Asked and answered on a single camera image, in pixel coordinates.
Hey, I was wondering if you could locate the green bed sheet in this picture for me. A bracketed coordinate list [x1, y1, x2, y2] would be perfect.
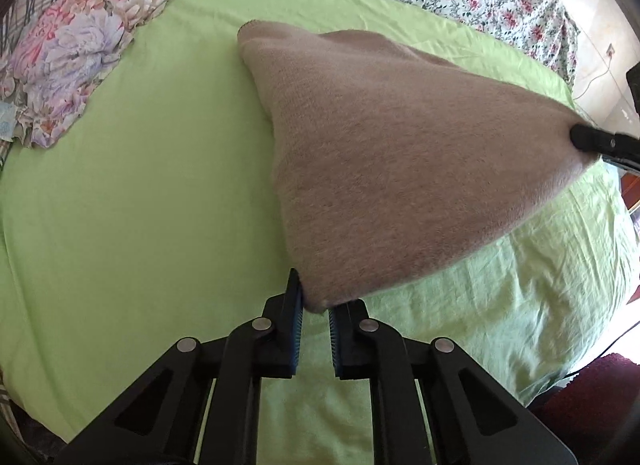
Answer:
[0, 0, 640, 465]

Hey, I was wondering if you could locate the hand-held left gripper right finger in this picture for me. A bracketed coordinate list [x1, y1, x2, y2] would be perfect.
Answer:
[327, 297, 576, 465]

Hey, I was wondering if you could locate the black cable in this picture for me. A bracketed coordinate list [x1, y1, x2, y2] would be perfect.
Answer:
[564, 314, 637, 382]

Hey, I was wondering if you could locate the beige knitted sweater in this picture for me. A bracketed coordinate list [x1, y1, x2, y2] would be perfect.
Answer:
[236, 20, 601, 315]

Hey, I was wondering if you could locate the dark red cloth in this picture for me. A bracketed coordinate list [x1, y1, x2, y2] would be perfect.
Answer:
[530, 352, 640, 465]

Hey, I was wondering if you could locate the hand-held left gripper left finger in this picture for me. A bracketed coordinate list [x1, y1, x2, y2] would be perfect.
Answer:
[57, 267, 307, 465]

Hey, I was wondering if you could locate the floral pillow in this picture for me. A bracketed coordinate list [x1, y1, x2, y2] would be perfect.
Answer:
[0, 0, 183, 150]

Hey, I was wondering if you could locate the white cable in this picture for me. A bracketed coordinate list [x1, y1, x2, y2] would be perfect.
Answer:
[572, 62, 632, 102]

